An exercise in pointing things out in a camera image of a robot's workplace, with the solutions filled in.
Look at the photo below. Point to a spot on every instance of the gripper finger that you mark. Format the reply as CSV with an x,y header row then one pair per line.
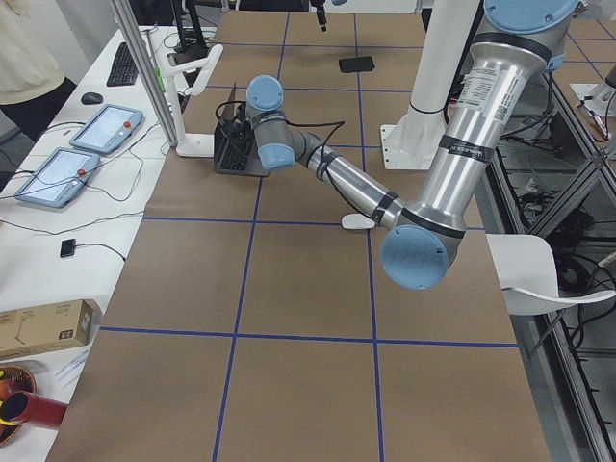
x,y
321,16

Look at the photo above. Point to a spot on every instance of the black mouse pad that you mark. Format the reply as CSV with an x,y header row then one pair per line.
x,y
357,64

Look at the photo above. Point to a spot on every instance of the grey laptop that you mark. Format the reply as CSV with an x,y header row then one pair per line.
x,y
235,147

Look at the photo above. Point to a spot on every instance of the white computer mouse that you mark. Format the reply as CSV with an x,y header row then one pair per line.
x,y
357,222

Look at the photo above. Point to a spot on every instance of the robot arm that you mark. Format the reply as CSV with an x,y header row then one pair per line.
x,y
515,40
318,6

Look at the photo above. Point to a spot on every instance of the black desk mouse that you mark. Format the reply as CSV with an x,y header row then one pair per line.
x,y
91,98

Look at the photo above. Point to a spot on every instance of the black keyboard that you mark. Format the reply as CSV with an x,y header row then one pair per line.
x,y
123,71

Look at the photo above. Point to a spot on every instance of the teach pendant far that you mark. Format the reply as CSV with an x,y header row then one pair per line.
x,y
108,129

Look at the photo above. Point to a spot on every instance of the teach pendant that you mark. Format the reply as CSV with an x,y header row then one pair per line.
x,y
59,179
108,129

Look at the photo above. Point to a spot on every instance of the teach pendant near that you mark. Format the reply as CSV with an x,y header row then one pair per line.
x,y
59,179

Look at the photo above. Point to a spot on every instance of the white chair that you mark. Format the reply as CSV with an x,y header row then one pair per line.
x,y
527,273

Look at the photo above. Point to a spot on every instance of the small black device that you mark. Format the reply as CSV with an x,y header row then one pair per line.
x,y
68,248

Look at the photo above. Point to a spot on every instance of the cardboard box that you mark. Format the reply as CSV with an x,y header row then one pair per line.
x,y
47,328

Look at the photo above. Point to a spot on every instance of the red cylinder bottle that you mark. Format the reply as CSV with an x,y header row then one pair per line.
x,y
28,408

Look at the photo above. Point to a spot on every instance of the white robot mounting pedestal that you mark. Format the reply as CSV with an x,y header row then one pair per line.
x,y
412,143

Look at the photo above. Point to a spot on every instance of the aluminium frame post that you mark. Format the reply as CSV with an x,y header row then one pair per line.
x,y
129,27

